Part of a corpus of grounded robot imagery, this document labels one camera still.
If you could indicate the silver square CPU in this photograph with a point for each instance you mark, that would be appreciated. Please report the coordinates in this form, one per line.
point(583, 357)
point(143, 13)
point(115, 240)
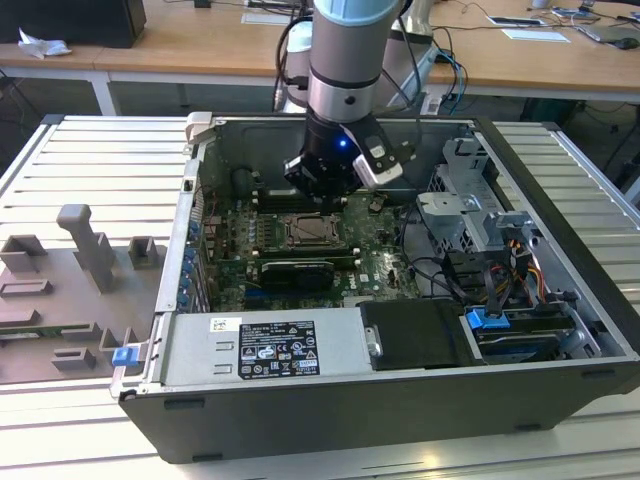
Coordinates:
point(312, 230)

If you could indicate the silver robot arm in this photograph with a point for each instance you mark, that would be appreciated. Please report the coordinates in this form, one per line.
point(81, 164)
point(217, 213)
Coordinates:
point(345, 60)

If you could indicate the black CPU socket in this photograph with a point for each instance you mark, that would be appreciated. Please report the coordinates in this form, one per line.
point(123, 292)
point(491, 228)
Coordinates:
point(345, 240)

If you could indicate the black graphics card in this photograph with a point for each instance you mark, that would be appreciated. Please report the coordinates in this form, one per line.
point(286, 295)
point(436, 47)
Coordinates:
point(300, 275)

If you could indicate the green motherboard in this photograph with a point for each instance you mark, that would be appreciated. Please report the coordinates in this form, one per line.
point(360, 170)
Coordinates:
point(380, 270)

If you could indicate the pale blue teach pendant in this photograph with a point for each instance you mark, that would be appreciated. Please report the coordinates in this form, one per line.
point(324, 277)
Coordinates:
point(419, 75)

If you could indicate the silver metal drive cage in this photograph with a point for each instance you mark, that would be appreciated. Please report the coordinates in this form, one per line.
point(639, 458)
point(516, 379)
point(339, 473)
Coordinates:
point(450, 220)

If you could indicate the grey power supply unit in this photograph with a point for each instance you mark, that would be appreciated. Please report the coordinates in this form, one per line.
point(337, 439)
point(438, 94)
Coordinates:
point(200, 350)

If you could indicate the hard disk in blue carrier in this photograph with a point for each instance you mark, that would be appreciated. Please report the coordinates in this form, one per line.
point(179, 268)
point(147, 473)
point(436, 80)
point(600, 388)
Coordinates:
point(485, 320)

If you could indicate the black open PC case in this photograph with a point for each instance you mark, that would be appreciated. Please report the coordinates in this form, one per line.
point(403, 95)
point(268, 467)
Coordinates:
point(350, 415)

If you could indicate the white paper sheet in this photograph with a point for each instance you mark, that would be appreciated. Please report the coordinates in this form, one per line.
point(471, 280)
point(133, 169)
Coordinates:
point(535, 35)

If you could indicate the blue plastic latch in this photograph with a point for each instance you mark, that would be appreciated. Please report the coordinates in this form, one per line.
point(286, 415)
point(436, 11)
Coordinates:
point(125, 356)

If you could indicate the black box on desk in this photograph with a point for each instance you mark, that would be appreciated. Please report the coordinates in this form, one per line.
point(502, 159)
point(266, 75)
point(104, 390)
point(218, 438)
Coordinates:
point(75, 20)

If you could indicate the grey parts rack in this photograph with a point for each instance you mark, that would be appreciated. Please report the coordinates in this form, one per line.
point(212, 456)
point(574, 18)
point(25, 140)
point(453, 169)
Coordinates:
point(60, 310)

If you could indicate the crumpled white paper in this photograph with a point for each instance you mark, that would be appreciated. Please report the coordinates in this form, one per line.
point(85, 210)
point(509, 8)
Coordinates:
point(42, 46)

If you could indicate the grey laptop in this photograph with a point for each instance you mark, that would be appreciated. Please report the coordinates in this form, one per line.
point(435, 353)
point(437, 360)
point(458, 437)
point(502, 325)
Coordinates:
point(610, 32)

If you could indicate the black computer mouse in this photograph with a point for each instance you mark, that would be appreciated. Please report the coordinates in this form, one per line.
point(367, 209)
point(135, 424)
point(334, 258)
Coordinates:
point(626, 44)

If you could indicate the green RAM stick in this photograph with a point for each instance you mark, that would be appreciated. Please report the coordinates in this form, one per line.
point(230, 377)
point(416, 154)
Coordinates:
point(30, 330)

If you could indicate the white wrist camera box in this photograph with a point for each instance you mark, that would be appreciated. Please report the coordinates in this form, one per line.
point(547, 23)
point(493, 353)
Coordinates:
point(380, 172)

